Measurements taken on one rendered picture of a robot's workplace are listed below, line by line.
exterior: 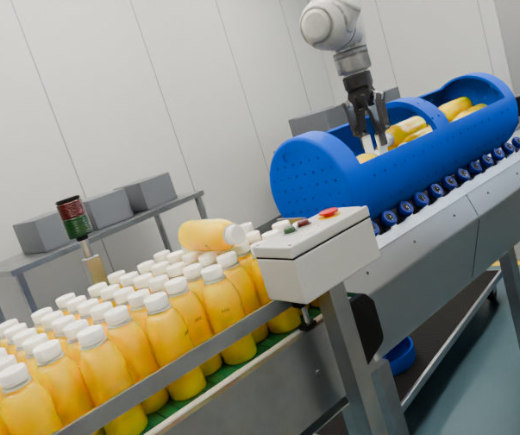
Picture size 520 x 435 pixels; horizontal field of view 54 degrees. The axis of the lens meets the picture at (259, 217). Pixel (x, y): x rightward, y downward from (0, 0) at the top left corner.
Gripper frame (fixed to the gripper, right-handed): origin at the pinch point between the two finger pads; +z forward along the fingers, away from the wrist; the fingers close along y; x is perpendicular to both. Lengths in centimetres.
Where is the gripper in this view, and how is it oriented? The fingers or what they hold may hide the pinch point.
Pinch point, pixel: (375, 148)
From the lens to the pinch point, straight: 143.3
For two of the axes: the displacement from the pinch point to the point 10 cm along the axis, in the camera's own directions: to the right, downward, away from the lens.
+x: -7.4, 3.5, -5.8
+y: -6.1, 0.4, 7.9
